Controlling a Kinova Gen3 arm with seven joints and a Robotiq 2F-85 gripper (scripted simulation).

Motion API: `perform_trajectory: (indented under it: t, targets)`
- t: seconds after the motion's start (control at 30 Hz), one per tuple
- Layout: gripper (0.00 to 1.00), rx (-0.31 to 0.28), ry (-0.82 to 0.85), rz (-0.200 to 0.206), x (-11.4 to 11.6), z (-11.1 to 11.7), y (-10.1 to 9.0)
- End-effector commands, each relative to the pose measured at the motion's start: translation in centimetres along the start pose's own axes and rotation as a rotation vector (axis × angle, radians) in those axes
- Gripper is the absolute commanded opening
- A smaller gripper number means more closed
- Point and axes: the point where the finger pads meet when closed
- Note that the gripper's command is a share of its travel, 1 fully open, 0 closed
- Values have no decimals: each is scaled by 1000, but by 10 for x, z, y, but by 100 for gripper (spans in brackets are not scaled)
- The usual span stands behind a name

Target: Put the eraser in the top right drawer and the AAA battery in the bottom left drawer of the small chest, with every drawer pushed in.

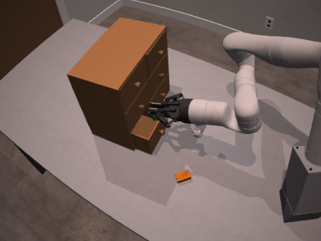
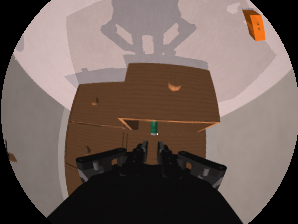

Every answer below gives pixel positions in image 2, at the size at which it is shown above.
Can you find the dark brown drawer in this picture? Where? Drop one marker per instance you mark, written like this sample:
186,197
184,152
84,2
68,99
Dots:
189,143
73,179
98,105
82,141
146,97

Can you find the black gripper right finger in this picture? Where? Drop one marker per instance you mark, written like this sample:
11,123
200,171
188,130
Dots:
205,169

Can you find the brown wooden chest of drawers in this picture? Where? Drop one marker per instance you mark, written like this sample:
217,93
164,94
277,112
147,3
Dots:
126,130

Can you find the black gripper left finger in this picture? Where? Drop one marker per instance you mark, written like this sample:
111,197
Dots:
102,162

